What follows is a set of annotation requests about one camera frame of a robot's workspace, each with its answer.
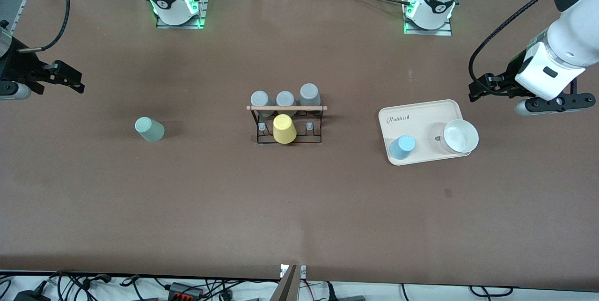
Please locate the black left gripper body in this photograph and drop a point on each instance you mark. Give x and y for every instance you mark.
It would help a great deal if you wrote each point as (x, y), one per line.
(503, 81)

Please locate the black power plug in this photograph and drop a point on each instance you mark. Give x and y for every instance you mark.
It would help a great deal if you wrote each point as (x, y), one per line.
(30, 296)

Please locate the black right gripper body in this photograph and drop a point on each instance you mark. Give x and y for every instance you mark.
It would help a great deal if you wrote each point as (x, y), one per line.
(19, 68)

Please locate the yellow cup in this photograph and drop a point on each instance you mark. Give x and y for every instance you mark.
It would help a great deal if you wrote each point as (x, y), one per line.
(284, 128)

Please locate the grey camera stand post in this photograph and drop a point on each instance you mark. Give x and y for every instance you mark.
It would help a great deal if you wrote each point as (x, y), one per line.
(286, 287)

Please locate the aluminium frame profile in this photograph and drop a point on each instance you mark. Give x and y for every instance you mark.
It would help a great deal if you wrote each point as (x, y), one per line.
(21, 8)

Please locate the small white clamp piece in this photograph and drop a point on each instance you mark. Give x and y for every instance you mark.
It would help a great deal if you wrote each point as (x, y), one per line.
(283, 270)
(303, 271)

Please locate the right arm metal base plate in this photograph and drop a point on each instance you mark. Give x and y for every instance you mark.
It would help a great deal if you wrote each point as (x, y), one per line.
(180, 25)

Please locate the white translucent cup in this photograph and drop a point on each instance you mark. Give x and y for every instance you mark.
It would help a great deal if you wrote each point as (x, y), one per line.
(461, 136)

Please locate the cream rectangular tray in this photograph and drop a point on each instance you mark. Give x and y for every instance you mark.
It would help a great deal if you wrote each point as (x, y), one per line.
(416, 125)

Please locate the black adapter orange connectors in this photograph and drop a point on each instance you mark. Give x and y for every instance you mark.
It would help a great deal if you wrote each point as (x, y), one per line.
(185, 291)

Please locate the light blue cup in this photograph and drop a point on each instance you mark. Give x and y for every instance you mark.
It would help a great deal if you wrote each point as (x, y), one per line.
(401, 147)

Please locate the grey cup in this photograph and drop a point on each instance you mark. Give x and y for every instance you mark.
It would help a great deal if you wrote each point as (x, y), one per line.
(259, 99)
(309, 93)
(285, 98)

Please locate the pale green cup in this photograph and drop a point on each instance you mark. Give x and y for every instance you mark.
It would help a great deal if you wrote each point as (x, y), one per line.
(149, 130)

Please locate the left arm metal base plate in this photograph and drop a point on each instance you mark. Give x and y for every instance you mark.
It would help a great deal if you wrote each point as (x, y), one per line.
(444, 32)

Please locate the black left camera bracket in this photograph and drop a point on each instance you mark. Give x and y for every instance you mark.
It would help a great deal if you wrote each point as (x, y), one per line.
(580, 100)

